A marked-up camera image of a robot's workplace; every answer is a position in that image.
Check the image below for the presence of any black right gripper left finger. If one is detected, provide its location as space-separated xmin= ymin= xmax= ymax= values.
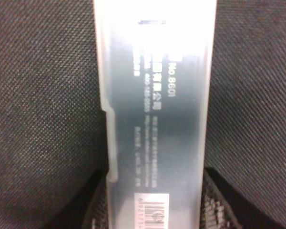
xmin=82 ymin=170 xmax=109 ymax=229

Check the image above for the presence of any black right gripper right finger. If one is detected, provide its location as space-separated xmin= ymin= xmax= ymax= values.
xmin=199 ymin=167 xmax=243 ymax=229

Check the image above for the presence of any white translucent plastic case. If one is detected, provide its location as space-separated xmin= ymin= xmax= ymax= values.
xmin=93 ymin=0 xmax=217 ymax=229

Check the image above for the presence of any black tablecloth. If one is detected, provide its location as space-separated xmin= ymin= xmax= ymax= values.
xmin=0 ymin=0 xmax=286 ymax=229

